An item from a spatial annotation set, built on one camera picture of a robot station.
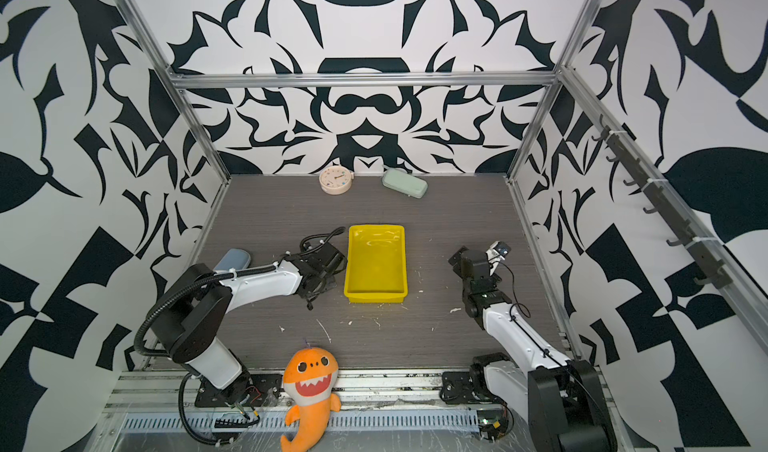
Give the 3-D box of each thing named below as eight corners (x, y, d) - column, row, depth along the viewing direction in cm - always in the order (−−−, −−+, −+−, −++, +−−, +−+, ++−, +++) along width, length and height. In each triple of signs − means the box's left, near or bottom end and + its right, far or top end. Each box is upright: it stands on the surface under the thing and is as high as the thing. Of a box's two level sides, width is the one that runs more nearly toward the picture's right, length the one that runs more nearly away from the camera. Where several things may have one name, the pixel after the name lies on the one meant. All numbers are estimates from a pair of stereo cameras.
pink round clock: (318, 194, 117) (316, 188, 114) (322, 172, 125) (321, 166, 122) (352, 194, 117) (351, 188, 114) (354, 172, 125) (353, 166, 122)
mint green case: (378, 183, 120) (378, 179, 118) (388, 170, 124) (388, 166, 122) (421, 200, 114) (422, 196, 112) (430, 186, 119) (430, 181, 117)
